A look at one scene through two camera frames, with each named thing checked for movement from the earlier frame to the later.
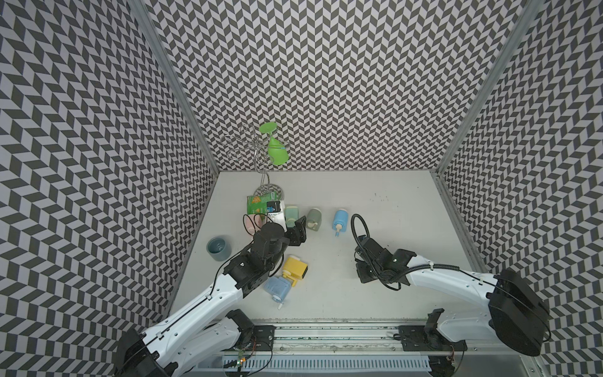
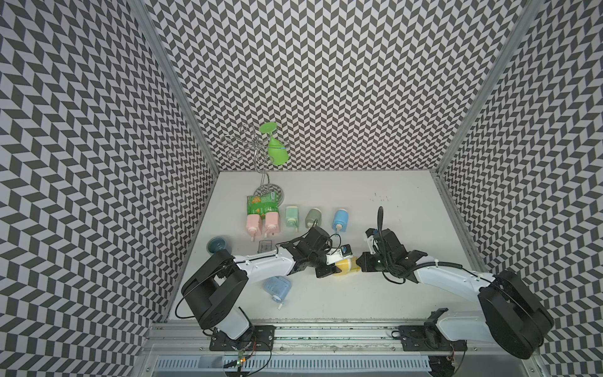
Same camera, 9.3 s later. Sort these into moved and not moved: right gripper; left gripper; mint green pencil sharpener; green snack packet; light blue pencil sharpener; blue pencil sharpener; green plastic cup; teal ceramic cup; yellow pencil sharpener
Moved: left gripper; right gripper; yellow pencil sharpener
Not moved: light blue pencil sharpener; teal ceramic cup; green plastic cup; green snack packet; blue pencil sharpener; mint green pencil sharpener
